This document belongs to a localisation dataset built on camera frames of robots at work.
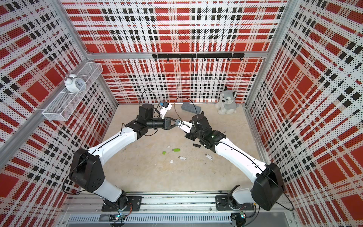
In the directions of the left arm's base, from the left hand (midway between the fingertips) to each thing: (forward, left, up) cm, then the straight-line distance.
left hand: (182, 123), depth 77 cm
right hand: (+1, -3, -2) cm, 4 cm away
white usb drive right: (-9, -17, -25) cm, 31 cm away
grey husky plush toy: (+27, -32, -13) cm, 44 cm away
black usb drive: (0, -9, -25) cm, 27 cm away
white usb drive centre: (-10, +1, -25) cm, 27 cm away
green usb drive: (-4, +5, -25) cm, 26 cm away
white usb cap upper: (-2, +11, -25) cm, 27 cm away
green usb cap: (-6, +13, -25) cm, 29 cm away
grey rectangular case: (+33, -4, -22) cm, 40 cm away
